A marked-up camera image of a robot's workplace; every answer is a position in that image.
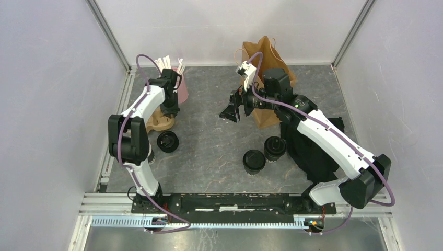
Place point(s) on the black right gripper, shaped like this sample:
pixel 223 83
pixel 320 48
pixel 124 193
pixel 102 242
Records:
pixel 237 98

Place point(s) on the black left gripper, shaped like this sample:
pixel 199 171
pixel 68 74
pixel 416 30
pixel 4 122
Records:
pixel 174 110

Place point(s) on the black plastic cup lid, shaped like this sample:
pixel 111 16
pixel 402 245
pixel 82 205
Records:
pixel 252 157
pixel 275 145

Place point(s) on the black paper coffee cup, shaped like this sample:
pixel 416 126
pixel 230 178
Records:
pixel 272 158
pixel 253 169

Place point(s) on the brown paper bag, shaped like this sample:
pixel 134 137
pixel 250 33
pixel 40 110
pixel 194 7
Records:
pixel 271 59

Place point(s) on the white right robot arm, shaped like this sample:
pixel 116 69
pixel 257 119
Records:
pixel 339 169

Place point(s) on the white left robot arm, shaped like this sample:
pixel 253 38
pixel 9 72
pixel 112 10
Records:
pixel 127 134

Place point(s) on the white wrapped straws bundle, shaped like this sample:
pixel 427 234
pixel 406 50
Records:
pixel 167 62

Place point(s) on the pink straw holder cup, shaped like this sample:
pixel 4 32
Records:
pixel 182 91

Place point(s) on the brown cardboard cup carrier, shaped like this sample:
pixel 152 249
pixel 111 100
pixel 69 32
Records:
pixel 159 122

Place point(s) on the stack of black lids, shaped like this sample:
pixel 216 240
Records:
pixel 168 141

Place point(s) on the stack of paper cups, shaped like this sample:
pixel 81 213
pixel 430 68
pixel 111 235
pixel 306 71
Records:
pixel 151 155

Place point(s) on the black cloth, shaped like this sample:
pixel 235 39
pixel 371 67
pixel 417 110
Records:
pixel 308 156

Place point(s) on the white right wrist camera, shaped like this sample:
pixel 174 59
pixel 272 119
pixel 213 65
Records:
pixel 247 71

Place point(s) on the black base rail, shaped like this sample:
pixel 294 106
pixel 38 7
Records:
pixel 220 208

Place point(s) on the aluminium slotted cable duct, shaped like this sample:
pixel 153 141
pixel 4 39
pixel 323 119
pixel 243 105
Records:
pixel 114 209

